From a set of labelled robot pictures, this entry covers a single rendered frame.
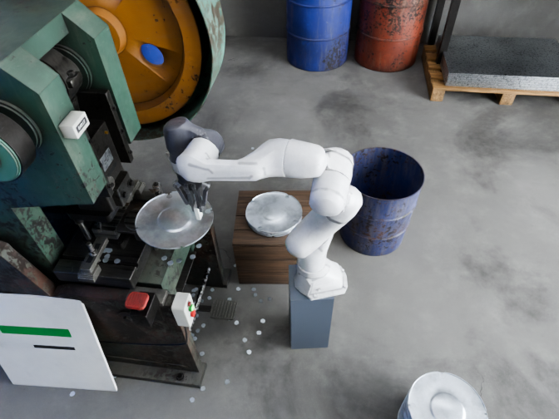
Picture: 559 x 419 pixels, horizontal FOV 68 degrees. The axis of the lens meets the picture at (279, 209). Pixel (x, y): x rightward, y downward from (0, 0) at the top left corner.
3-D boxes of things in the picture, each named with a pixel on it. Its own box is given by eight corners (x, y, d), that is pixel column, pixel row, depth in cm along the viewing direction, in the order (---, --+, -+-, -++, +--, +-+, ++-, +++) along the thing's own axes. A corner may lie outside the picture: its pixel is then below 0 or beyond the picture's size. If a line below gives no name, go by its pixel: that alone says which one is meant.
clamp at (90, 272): (114, 245, 159) (105, 228, 152) (95, 283, 148) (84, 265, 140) (99, 244, 160) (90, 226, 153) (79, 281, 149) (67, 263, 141)
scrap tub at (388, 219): (404, 209, 265) (421, 149, 230) (408, 262, 236) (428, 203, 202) (338, 204, 270) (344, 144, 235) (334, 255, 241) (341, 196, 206)
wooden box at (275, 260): (309, 231, 254) (311, 189, 229) (311, 284, 228) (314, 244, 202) (244, 231, 255) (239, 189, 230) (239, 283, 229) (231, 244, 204)
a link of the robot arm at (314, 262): (341, 248, 170) (347, 205, 152) (314, 277, 161) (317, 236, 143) (319, 234, 175) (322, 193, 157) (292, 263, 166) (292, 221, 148)
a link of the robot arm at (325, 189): (355, 201, 139) (384, 177, 124) (345, 244, 131) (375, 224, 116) (304, 178, 136) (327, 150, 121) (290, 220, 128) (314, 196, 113)
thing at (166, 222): (221, 238, 152) (221, 236, 151) (140, 258, 145) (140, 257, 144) (204, 185, 170) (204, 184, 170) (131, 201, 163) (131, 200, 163)
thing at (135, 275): (173, 201, 183) (170, 192, 179) (135, 288, 153) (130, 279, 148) (108, 196, 187) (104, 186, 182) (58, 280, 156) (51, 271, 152)
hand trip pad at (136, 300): (155, 304, 144) (149, 293, 138) (149, 320, 139) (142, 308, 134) (136, 302, 144) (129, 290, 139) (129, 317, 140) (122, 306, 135)
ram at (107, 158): (140, 184, 156) (116, 116, 134) (125, 213, 145) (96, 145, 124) (97, 180, 158) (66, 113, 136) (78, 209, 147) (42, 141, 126)
